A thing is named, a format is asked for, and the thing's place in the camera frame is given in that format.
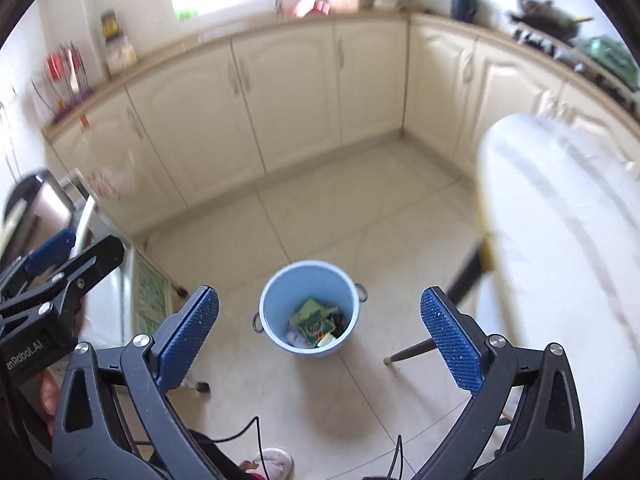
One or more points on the dark foil snack wrapper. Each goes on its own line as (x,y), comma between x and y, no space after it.
(340,322)

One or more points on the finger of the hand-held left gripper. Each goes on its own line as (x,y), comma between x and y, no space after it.
(85,270)
(50,250)

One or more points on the metal cart with green panel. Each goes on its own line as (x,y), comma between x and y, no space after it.
(150,285)

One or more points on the person's left hand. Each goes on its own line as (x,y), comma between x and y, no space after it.
(50,397)

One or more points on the black table leg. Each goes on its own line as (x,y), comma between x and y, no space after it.
(467,275)
(410,351)

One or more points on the black gas stove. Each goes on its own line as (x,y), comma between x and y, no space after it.
(560,50)

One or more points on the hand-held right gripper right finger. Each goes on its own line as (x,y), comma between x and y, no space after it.
(450,340)

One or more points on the yellow green snack packet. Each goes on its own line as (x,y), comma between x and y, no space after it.
(307,312)

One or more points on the person's foot in slipper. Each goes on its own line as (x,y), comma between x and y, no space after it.
(272,462)

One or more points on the red plastic item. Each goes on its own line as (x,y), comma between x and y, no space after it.
(312,6)

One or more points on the steel appliance with black lid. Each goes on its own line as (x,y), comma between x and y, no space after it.
(40,210)

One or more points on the blue plastic bucket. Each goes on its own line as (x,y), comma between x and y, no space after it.
(272,305)

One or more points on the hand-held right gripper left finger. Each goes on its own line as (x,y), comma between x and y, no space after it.
(190,330)

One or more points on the yellow black packet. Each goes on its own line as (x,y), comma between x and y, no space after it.
(110,25)

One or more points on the black kettle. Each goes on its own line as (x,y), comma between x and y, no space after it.
(465,4)

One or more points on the green electric cooker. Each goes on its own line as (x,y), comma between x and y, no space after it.
(612,57)

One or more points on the white food container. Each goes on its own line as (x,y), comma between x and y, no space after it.
(121,55)

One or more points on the bright green plastic item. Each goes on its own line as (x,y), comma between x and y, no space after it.
(185,13)

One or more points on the orange sticker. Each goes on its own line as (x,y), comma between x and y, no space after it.
(85,122)

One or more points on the black wok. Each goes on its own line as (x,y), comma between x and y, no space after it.
(545,15)

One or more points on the purple rack with red utensils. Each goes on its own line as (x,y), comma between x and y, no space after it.
(65,75)

